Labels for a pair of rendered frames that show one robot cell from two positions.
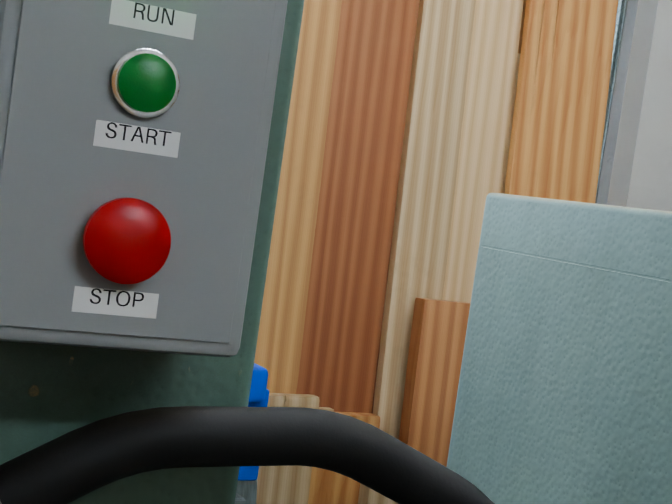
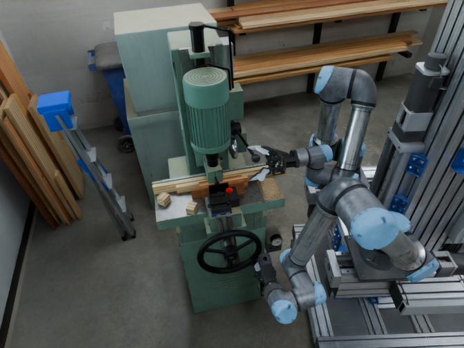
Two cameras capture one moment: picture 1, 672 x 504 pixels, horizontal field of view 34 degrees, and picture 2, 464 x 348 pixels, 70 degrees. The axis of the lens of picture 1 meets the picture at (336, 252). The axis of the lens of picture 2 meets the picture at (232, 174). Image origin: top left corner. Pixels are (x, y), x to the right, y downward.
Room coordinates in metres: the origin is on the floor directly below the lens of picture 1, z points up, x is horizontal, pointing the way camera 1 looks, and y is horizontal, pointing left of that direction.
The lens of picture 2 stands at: (0.06, 1.57, 2.01)
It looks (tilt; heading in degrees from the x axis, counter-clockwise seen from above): 41 degrees down; 283
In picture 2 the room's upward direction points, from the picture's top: 2 degrees counter-clockwise
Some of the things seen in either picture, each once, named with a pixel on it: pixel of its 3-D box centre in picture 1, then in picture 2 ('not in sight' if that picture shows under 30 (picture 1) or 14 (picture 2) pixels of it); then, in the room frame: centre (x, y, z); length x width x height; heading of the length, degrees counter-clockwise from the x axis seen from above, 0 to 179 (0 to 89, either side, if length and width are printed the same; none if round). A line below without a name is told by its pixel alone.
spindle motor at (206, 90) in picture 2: not in sight; (208, 112); (0.41, 0.44, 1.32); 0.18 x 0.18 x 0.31
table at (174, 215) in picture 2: not in sight; (220, 205); (0.36, 0.53, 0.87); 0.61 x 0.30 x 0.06; 24
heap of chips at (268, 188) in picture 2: not in sight; (269, 186); (0.14, 0.42, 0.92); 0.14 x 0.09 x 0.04; 114
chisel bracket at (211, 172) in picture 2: not in sight; (213, 168); (0.41, 0.42, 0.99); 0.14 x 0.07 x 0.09; 114
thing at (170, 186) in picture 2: not in sight; (215, 179); (0.41, 0.42, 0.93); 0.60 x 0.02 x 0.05; 24
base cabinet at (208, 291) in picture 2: not in sight; (217, 235); (0.46, 0.33, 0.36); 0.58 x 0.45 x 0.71; 114
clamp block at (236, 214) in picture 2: not in sight; (223, 211); (0.33, 0.61, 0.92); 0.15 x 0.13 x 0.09; 24
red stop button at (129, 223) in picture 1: (127, 240); not in sight; (0.38, 0.07, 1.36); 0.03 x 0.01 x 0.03; 114
